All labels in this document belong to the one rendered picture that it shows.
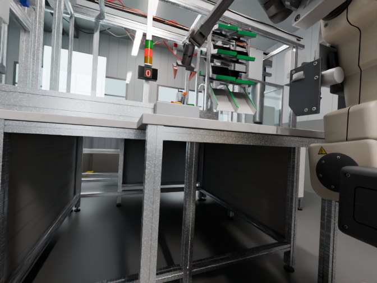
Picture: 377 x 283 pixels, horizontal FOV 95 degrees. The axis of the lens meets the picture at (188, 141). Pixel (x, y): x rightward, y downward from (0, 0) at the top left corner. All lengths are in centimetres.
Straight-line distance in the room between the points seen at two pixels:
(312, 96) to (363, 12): 20
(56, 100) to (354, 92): 100
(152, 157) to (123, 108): 39
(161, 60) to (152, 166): 451
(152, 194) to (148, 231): 11
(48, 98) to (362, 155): 102
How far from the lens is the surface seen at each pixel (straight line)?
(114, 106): 85
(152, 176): 53
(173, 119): 51
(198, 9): 209
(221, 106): 114
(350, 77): 68
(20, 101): 91
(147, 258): 62
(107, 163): 448
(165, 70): 487
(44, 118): 80
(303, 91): 66
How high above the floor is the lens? 78
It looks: level
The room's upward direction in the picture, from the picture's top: 3 degrees clockwise
